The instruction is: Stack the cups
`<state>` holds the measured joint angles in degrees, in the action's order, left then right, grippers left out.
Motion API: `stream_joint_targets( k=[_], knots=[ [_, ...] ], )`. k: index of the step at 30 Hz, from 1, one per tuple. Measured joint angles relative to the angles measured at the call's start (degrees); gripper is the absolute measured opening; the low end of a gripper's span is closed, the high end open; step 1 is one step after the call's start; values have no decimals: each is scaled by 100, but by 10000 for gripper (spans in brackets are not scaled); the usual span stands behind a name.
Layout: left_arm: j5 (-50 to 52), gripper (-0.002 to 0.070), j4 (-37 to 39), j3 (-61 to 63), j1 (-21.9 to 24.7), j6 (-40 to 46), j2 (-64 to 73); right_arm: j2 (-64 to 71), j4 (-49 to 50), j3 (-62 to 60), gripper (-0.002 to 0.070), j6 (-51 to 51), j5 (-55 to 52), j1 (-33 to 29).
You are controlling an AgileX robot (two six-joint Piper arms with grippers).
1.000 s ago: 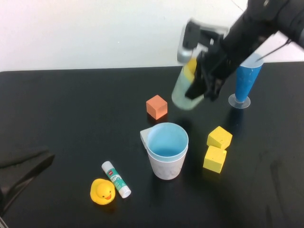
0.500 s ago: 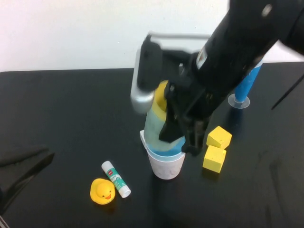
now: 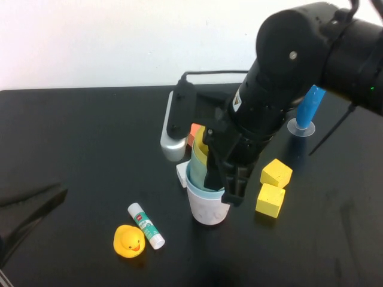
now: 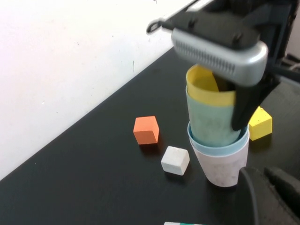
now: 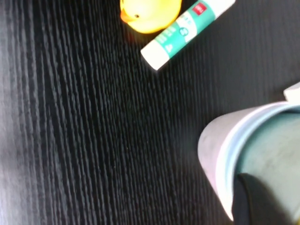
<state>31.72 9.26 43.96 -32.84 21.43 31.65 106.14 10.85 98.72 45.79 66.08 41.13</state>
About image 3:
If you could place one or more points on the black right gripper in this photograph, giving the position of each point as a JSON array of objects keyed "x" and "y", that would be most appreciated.
[{"x": 239, "y": 146}]

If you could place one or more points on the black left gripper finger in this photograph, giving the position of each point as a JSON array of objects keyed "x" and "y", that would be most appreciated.
[
  {"x": 36, "y": 218},
  {"x": 27, "y": 194}
]

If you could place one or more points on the light blue plastic cup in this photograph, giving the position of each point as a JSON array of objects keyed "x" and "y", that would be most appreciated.
[{"x": 206, "y": 194}]

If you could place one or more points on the green plastic cup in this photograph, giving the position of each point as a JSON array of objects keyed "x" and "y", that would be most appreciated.
[{"x": 197, "y": 170}]

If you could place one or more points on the yellow plastic cup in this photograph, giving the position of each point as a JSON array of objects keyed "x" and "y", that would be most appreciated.
[{"x": 201, "y": 145}]

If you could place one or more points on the yellow foam cube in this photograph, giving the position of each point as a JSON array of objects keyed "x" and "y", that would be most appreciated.
[
  {"x": 269, "y": 200},
  {"x": 275, "y": 172}
]

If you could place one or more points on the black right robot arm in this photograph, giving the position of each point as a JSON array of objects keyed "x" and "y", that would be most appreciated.
[{"x": 287, "y": 45}]

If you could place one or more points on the pink plastic cup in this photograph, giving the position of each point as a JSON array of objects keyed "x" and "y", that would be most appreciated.
[{"x": 206, "y": 212}]

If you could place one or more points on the white foam cube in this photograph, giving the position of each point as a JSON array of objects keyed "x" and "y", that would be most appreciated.
[{"x": 181, "y": 173}]

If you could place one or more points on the orange foam cube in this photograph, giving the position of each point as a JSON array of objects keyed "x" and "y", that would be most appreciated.
[{"x": 194, "y": 130}]

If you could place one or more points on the clear round plastic stand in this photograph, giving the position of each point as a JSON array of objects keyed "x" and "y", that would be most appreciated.
[{"x": 291, "y": 128}]

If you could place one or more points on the white green glue stick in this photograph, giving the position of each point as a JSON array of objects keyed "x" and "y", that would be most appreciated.
[{"x": 145, "y": 224}]

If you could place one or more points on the yellow rubber duck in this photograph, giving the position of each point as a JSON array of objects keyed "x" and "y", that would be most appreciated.
[{"x": 128, "y": 240}]

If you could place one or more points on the blue cone glass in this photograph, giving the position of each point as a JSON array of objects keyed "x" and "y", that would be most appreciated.
[{"x": 308, "y": 110}]

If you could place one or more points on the black zip tie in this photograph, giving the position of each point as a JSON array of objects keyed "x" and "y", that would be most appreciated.
[{"x": 332, "y": 131}]

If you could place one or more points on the right silver black wrist camera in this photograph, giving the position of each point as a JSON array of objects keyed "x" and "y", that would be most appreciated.
[{"x": 176, "y": 119}]

